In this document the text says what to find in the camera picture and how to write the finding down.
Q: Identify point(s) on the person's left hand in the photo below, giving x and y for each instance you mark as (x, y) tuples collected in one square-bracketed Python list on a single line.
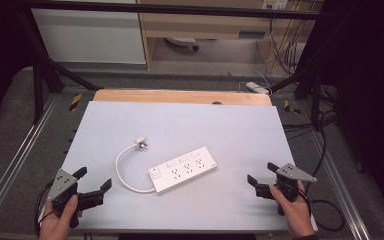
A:
[(57, 221)]

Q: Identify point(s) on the chair base with wheel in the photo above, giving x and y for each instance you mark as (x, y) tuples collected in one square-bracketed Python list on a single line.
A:
[(181, 41)]

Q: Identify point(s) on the wall outlet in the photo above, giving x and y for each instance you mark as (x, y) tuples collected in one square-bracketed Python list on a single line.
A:
[(275, 4)]

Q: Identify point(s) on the aluminium rail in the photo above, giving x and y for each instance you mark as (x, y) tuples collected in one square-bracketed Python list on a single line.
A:
[(335, 176), (18, 156)]

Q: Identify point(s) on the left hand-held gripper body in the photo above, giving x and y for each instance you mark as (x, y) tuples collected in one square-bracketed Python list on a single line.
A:
[(62, 184)]

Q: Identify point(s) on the white plug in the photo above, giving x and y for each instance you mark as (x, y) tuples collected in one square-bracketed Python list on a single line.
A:
[(141, 143)]

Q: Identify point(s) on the yellow black tape marker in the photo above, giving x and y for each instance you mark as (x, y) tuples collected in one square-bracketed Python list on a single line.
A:
[(288, 106), (75, 101)]

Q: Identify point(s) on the black metal frame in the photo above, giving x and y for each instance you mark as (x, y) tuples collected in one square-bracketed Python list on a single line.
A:
[(180, 9)]

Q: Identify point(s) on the white cabinet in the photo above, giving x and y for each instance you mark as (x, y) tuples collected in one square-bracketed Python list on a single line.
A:
[(90, 36)]

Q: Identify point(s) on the wooden desk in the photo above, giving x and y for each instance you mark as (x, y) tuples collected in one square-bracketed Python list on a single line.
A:
[(196, 25)]

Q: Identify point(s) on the white floor power strip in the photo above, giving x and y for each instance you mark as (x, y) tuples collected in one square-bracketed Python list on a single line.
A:
[(256, 87)]

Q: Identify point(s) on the black curtain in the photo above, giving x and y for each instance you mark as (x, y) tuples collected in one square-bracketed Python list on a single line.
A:
[(373, 100), (0, 50)]

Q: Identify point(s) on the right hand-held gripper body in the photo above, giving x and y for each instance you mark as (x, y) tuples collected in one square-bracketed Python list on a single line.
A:
[(291, 180)]

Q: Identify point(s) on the wooden board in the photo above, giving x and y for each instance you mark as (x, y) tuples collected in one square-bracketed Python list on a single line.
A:
[(180, 96)]

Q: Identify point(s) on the white table board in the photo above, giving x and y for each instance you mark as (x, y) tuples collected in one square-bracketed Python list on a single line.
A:
[(230, 133)]

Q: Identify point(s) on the person's right hand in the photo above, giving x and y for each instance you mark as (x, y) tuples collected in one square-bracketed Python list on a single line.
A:
[(295, 215)]

